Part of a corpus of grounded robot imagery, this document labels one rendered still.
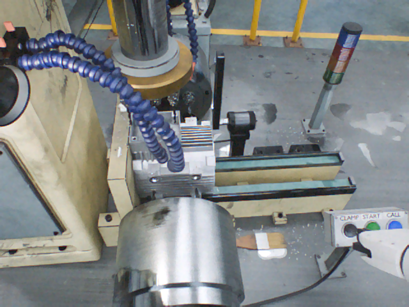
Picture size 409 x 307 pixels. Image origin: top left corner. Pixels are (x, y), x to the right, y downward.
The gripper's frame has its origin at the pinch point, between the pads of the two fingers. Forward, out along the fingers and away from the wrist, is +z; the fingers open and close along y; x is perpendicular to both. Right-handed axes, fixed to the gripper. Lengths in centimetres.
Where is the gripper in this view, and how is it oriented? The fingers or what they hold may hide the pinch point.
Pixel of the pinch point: (367, 238)
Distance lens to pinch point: 73.2
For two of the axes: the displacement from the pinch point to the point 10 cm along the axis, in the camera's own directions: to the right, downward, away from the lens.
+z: -0.7, 0.1, 10.0
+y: -10.0, 0.5, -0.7
